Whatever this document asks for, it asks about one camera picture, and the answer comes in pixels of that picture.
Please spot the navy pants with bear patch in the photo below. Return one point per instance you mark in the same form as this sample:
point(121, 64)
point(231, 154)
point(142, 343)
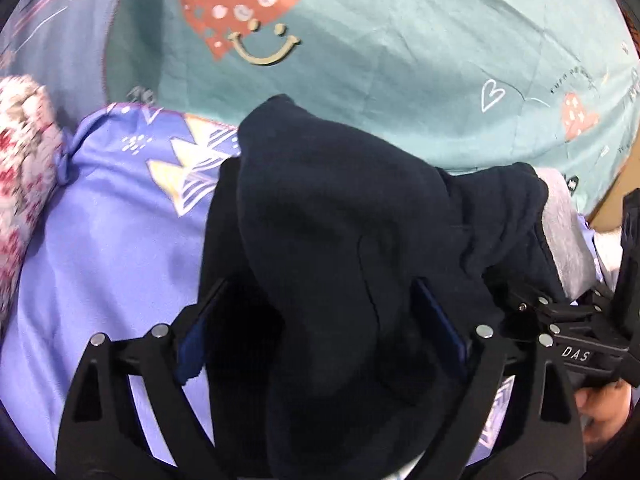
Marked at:
point(357, 274)

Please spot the teal heart-print blanket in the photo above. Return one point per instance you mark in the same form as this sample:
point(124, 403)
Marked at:
point(463, 84)

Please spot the red floral pillow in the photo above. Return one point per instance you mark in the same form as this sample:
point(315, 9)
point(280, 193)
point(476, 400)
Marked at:
point(30, 145)

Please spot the purple patterned bedsheet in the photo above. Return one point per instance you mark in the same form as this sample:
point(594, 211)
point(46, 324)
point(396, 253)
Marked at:
point(119, 249)

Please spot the right hand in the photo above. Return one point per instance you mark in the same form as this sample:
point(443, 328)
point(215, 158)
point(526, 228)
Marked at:
point(607, 410)

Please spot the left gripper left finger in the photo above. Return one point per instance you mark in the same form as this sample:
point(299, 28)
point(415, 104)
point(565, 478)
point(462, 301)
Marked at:
point(127, 416)

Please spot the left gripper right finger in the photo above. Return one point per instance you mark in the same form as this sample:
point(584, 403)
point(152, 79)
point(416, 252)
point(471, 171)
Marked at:
point(517, 419)

